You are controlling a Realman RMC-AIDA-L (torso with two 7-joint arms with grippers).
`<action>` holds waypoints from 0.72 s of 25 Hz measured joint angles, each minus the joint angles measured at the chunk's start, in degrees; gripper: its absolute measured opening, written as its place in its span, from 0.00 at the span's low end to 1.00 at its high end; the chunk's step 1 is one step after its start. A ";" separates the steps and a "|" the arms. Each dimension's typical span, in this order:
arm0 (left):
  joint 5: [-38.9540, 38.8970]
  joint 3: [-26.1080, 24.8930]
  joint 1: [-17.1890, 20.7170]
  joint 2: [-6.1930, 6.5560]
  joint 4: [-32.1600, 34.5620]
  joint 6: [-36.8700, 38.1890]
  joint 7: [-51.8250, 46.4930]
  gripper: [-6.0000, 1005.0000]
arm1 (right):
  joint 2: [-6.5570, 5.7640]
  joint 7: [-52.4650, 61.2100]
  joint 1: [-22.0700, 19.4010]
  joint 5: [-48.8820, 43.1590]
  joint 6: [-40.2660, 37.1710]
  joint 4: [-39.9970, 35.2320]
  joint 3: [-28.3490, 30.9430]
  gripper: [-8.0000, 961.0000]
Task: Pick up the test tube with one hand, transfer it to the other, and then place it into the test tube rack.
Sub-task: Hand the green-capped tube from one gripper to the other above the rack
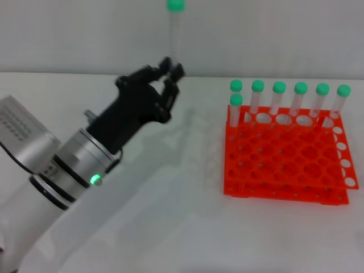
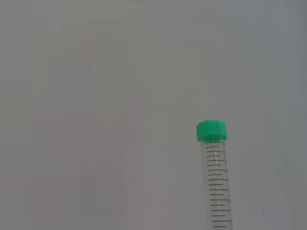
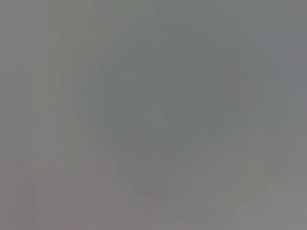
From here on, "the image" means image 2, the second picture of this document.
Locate clear graduated tube green cap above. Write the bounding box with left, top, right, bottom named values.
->
left=196, top=119, right=233, bottom=230

